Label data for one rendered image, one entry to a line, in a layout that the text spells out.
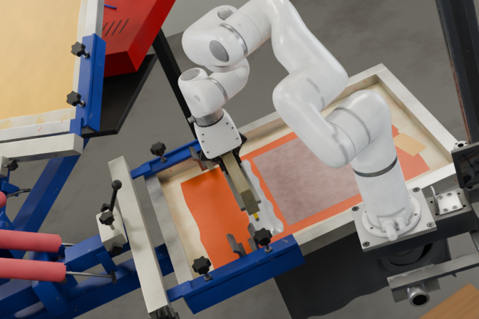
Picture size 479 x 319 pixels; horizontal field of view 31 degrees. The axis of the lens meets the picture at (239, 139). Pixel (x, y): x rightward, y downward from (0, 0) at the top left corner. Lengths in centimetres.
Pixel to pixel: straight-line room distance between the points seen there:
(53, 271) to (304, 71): 93
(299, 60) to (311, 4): 359
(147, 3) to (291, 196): 124
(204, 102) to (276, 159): 48
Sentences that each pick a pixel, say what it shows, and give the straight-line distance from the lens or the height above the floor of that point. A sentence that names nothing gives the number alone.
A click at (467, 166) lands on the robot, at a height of 125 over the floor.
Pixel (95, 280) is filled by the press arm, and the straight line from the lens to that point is 240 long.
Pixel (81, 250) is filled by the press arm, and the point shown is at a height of 104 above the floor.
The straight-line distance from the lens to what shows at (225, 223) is 230.
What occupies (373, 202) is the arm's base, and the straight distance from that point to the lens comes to 178.
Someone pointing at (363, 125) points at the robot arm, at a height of 142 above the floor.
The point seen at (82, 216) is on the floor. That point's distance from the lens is 432.
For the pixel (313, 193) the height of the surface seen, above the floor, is 96.
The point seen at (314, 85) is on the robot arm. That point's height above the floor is 152.
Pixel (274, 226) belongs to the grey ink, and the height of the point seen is 96.
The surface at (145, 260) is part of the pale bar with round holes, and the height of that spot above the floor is 104.
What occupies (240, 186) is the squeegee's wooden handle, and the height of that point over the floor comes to 114.
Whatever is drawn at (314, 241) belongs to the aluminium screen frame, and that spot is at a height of 98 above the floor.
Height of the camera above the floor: 238
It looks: 34 degrees down
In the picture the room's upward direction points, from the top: 23 degrees counter-clockwise
